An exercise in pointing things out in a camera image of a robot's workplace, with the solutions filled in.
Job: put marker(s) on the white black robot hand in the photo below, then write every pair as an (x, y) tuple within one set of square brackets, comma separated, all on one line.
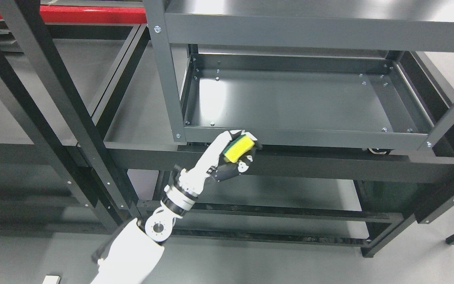
[(192, 180)]

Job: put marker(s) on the green yellow sponge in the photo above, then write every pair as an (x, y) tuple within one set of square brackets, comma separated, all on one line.
[(236, 149)]

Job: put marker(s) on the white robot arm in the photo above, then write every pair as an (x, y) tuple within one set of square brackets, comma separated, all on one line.
[(136, 247)]

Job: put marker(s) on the dark grey metal shelf cart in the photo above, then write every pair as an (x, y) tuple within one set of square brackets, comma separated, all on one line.
[(332, 89)]

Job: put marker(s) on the black metal rack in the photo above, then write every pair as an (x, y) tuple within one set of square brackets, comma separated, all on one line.
[(86, 143)]

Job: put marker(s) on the red metal beam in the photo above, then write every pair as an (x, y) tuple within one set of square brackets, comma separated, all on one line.
[(93, 14)]

